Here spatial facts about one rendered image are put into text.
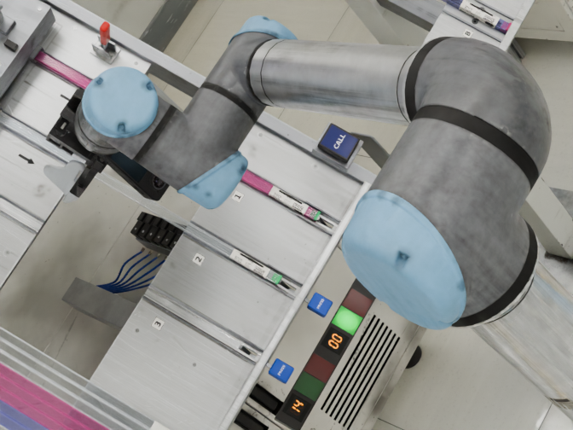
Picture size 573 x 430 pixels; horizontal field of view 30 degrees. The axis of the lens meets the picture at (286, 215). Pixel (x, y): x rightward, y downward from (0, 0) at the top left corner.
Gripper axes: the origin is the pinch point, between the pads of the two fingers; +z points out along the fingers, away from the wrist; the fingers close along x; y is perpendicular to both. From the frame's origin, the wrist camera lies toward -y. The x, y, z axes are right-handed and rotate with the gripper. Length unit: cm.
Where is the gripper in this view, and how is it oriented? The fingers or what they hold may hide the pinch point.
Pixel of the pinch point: (99, 159)
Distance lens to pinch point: 149.3
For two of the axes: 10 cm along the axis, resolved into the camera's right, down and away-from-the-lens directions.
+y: -8.1, -5.5, -1.9
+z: -2.9, 1.0, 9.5
